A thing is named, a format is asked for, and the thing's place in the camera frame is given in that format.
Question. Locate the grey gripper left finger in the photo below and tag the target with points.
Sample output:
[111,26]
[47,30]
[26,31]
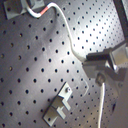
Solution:
[97,56]

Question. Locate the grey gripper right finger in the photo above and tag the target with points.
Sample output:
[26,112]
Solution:
[103,74]

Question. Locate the grey cable routing clip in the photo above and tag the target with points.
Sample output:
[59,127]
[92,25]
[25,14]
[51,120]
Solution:
[55,109]

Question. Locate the grey cable anchor bracket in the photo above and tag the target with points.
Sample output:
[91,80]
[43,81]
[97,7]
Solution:
[15,8]

